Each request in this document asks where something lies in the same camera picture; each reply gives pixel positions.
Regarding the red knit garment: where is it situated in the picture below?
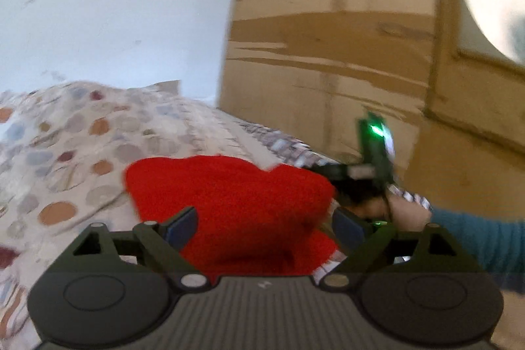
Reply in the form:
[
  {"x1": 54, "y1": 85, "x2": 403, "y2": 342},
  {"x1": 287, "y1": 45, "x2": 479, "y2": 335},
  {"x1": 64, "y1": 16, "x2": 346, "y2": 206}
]
[{"x1": 124, "y1": 155, "x2": 341, "y2": 278}]

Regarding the brown wooden wardrobe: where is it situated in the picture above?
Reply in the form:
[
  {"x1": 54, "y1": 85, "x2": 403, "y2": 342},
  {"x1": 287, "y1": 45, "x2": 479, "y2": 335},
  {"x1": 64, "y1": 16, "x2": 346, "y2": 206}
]
[{"x1": 217, "y1": 0, "x2": 525, "y2": 230}]

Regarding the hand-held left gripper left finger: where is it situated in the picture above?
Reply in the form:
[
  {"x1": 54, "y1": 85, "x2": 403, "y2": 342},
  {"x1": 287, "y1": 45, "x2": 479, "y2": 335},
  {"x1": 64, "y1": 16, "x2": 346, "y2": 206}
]
[{"x1": 72, "y1": 206, "x2": 209, "y2": 292}]

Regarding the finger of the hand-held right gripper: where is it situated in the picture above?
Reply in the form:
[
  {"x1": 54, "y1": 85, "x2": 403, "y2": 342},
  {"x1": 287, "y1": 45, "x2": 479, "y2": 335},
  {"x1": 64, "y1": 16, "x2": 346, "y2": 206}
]
[{"x1": 311, "y1": 165, "x2": 350, "y2": 182}]

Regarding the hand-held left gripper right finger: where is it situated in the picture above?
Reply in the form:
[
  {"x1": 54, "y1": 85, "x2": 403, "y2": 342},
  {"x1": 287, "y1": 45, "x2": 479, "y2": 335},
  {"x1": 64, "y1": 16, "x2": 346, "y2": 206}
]
[{"x1": 317, "y1": 206, "x2": 484, "y2": 292}]

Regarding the person's right hand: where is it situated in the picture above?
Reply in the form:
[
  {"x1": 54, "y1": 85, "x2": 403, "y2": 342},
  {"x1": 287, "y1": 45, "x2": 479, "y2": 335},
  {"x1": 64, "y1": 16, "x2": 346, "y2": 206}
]
[{"x1": 386, "y1": 186, "x2": 434, "y2": 231}]

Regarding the dotted patterned bed sheet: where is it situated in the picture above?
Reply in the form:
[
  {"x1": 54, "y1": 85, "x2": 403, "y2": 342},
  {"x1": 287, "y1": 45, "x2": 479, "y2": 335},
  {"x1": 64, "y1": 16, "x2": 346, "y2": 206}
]
[{"x1": 0, "y1": 79, "x2": 432, "y2": 350}]

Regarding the person's right forearm teal sleeve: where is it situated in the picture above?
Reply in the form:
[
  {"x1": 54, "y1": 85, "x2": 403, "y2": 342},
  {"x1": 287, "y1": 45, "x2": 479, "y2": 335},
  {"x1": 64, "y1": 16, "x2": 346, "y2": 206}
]
[{"x1": 429, "y1": 208, "x2": 525, "y2": 286}]

